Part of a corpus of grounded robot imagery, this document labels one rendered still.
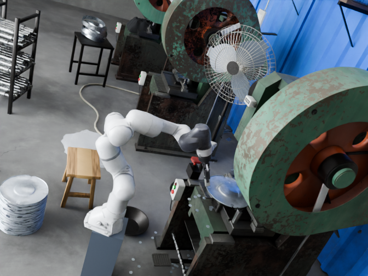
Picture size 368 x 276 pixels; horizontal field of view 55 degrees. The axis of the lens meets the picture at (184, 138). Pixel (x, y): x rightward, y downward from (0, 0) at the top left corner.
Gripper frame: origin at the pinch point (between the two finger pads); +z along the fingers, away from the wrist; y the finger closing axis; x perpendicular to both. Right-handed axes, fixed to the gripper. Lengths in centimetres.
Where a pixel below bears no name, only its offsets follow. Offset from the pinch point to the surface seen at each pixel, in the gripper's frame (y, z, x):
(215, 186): -0.9, 6.2, 4.7
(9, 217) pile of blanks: -18, 16, -126
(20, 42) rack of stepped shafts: -173, -49, -131
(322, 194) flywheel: 44, -18, 47
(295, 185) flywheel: 40, -22, 36
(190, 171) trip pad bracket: -26.5, 11.9, -7.1
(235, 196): 6.4, 10.1, 14.8
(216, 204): 4.6, 15.7, 3.6
